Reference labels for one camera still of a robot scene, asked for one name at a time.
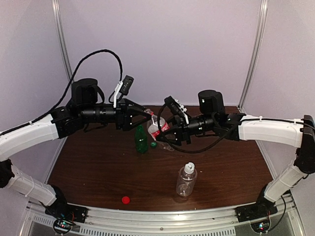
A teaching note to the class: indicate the green bottle cap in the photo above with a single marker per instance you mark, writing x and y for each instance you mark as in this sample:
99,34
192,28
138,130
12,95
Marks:
153,144

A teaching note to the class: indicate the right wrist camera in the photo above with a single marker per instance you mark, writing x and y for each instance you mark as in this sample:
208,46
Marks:
177,108

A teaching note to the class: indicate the right rear aluminium post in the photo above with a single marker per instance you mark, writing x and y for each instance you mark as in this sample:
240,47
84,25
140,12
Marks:
261,23

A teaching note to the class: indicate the clear bottle white cap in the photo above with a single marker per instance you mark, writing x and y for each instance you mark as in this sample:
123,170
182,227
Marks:
187,176

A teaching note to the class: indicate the front aluminium frame rail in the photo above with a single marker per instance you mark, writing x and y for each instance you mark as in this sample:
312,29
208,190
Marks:
222,221

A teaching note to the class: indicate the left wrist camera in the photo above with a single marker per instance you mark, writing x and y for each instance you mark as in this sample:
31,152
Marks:
122,89

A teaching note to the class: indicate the right circuit board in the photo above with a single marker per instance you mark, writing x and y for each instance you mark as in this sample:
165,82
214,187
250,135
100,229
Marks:
261,227

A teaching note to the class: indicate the red bottle cap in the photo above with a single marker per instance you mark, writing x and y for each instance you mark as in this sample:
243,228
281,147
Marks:
125,200

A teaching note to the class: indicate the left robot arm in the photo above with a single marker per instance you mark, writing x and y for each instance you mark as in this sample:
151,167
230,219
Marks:
81,110

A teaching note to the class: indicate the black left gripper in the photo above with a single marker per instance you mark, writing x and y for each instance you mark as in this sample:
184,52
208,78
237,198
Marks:
124,122

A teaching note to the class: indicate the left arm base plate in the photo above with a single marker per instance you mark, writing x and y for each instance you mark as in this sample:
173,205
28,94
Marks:
67,212

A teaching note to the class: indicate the green plastic bottle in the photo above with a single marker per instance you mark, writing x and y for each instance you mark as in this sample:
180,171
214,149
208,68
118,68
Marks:
140,138

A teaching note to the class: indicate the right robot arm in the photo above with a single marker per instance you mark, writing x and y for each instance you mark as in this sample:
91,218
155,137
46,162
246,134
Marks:
287,145

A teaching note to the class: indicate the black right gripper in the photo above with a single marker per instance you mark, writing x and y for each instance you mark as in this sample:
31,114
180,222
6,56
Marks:
180,130

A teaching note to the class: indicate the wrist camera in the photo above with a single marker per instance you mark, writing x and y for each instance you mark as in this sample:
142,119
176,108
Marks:
122,89
177,108

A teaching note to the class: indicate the aluminium post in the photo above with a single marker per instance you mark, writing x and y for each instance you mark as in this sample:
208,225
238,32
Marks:
261,23
61,38

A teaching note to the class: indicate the left rear aluminium post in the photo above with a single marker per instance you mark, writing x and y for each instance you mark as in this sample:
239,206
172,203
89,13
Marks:
61,38

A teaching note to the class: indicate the left circuit board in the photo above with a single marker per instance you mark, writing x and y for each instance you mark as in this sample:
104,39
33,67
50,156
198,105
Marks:
62,226

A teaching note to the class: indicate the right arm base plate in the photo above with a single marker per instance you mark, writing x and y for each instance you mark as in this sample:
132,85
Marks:
255,211

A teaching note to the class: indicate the circuit board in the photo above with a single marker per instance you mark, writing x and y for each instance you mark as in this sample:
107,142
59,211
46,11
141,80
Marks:
261,227
62,226

